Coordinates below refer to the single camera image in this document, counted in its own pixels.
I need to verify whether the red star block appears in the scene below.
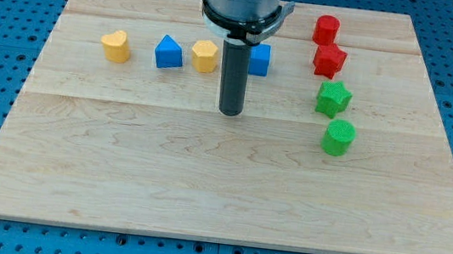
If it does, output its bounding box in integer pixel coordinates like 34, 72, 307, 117
313, 43, 348, 79

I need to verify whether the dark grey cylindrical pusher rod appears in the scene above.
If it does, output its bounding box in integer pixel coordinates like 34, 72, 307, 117
218, 42, 251, 116

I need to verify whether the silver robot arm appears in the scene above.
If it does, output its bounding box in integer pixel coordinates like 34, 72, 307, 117
201, 0, 295, 47

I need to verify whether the green cylinder block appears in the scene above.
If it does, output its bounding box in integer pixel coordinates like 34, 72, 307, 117
320, 119, 357, 156

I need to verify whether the red cylinder block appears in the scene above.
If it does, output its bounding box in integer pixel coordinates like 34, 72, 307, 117
312, 14, 340, 46

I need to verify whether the light wooden board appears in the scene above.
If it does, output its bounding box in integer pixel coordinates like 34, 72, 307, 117
0, 0, 453, 254

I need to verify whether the blue cube block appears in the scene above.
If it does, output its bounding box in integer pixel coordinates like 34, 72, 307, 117
248, 43, 271, 76

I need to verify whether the green star block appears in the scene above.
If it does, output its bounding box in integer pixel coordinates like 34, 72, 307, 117
315, 81, 354, 119

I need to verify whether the blue triangle block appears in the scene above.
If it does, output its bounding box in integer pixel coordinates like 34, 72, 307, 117
155, 35, 183, 69

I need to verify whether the yellow heart block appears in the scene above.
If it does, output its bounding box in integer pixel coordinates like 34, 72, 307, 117
100, 30, 131, 64

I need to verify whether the yellow hexagon block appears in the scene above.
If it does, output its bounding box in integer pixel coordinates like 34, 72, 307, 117
191, 40, 219, 73

